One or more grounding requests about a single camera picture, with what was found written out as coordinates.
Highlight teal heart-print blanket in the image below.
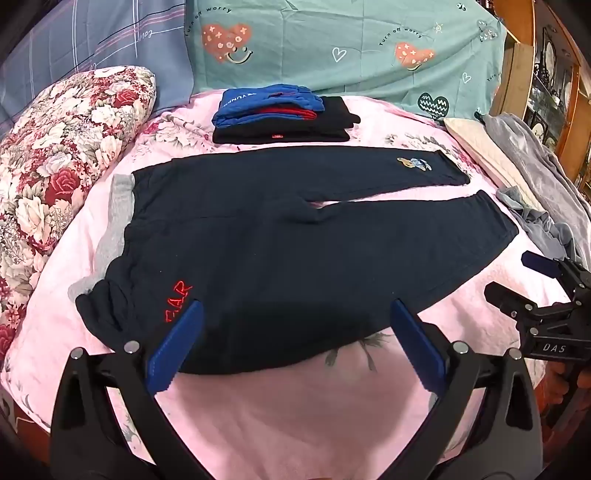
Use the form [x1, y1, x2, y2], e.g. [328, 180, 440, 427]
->
[185, 0, 509, 127]

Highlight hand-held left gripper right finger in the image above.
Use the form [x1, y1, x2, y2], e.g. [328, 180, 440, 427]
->
[390, 299, 543, 480]

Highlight red floral pillow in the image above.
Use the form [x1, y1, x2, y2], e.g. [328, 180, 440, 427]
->
[0, 66, 158, 365]

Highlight navy pants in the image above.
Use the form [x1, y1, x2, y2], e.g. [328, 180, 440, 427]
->
[75, 148, 520, 376]

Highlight blue-grey cloth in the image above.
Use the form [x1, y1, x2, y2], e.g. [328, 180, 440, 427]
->
[496, 185, 579, 260]

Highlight blue plaid bedding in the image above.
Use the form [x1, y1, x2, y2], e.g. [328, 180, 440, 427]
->
[0, 0, 195, 136]

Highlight folded black pants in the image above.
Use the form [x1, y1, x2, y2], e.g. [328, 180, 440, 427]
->
[213, 96, 361, 145]

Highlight folded red garment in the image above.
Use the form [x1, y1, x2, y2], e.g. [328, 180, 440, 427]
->
[259, 105, 319, 123]

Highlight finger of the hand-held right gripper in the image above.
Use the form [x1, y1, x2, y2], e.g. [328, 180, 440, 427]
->
[485, 281, 542, 325]
[521, 250, 573, 283]

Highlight person's right hand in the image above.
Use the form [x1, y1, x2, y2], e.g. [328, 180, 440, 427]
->
[545, 361, 583, 416]

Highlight cream cloth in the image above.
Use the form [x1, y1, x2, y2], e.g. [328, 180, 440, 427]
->
[443, 116, 522, 191]

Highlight pink floral bed sheet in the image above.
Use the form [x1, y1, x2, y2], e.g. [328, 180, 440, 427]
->
[0, 90, 573, 469]

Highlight folded blue garment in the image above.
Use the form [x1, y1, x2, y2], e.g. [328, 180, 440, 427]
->
[212, 84, 327, 129]

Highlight wooden cabinet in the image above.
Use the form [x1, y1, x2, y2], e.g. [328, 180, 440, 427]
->
[489, 0, 591, 195]

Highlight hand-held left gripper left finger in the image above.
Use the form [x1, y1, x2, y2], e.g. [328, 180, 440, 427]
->
[50, 300, 205, 480]

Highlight grey blanket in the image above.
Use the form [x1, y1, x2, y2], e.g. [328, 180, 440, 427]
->
[482, 113, 591, 237]

